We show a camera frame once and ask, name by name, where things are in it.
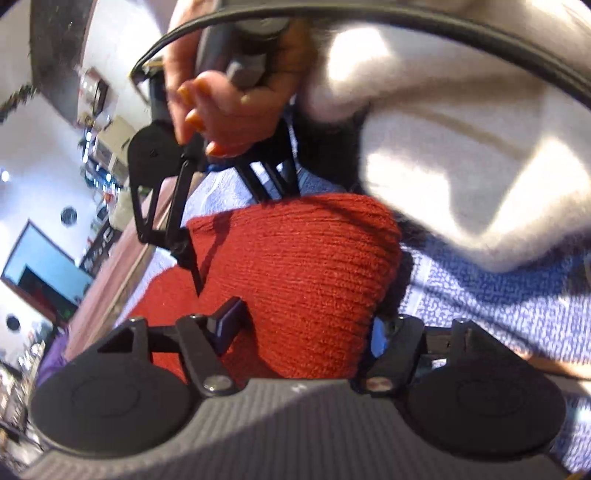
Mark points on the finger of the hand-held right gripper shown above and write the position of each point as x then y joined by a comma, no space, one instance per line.
184,254
252,180

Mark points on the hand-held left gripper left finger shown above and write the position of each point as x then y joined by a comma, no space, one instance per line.
228,319

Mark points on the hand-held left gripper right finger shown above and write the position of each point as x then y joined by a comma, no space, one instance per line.
377,337

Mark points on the red knitted sweater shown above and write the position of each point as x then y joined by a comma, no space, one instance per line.
300,277

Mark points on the person's right forearm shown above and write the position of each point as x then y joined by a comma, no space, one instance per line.
341,69

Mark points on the person's right hand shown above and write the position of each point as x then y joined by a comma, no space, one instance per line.
231,115

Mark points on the cream cabinet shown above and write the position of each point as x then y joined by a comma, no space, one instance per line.
111,138

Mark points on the brown mattress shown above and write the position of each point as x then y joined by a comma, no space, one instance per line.
111,281

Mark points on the blue patterned bedsheet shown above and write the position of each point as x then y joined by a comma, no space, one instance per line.
508,314

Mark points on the green garland with lights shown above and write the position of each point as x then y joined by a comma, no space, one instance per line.
18,99

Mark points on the white fluffy garment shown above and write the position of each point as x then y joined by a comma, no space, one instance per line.
461,184

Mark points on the purple blanket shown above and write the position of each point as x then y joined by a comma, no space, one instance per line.
48,364

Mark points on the black round wall decoration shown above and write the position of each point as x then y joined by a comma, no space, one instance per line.
68,215
13,321

